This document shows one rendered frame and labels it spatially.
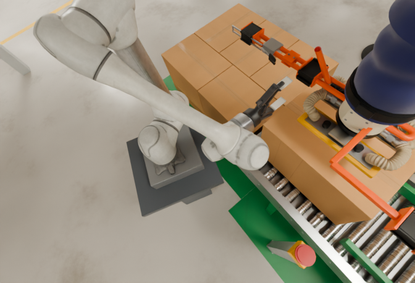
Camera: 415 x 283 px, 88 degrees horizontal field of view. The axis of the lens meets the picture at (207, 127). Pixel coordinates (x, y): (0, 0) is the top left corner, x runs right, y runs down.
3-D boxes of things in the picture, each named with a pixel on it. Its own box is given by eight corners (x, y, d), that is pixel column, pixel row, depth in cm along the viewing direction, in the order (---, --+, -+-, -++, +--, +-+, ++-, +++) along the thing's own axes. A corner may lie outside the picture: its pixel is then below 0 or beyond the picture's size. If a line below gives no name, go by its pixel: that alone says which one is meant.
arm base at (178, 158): (159, 182, 120) (155, 180, 115) (147, 149, 130) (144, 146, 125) (189, 167, 121) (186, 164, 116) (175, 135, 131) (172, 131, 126)
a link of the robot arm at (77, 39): (94, 71, 56) (120, 34, 62) (16, 25, 50) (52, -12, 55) (91, 87, 67) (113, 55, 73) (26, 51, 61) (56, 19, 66)
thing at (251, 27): (264, 37, 106) (264, 28, 102) (252, 45, 105) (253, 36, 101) (251, 29, 110) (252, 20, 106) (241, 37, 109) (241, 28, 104)
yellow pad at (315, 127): (387, 162, 81) (395, 157, 77) (370, 179, 80) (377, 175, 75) (312, 107, 97) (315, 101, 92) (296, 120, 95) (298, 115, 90)
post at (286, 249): (278, 247, 168) (317, 256, 80) (272, 253, 167) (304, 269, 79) (272, 240, 171) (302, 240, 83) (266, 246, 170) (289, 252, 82)
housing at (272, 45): (282, 51, 101) (284, 43, 97) (272, 59, 99) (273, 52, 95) (271, 44, 104) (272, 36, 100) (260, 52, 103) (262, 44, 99)
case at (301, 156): (379, 178, 130) (429, 156, 95) (335, 225, 122) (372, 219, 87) (298, 116, 156) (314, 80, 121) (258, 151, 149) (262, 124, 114)
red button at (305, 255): (317, 256, 80) (320, 257, 77) (304, 270, 79) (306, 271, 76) (302, 240, 83) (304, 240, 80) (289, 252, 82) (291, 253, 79)
